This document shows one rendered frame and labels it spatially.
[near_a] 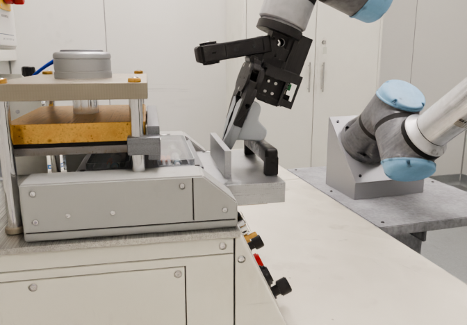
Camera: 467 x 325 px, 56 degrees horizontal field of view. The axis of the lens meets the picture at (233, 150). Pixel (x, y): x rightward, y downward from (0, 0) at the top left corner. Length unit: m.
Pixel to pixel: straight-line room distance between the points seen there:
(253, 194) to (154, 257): 0.16
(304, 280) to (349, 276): 0.09
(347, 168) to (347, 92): 1.88
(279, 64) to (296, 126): 2.31
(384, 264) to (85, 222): 0.58
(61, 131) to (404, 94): 0.85
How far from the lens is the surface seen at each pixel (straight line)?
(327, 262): 0.89
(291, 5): 0.67
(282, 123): 2.94
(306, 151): 3.05
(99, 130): 0.58
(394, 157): 1.08
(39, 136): 0.59
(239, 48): 0.66
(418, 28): 3.95
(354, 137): 1.26
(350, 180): 1.26
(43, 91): 0.55
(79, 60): 0.63
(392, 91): 1.17
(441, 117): 1.03
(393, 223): 1.12
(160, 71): 3.13
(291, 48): 0.68
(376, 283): 0.84
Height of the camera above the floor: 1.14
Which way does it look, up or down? 12 degrees down
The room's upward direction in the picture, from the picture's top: straight up
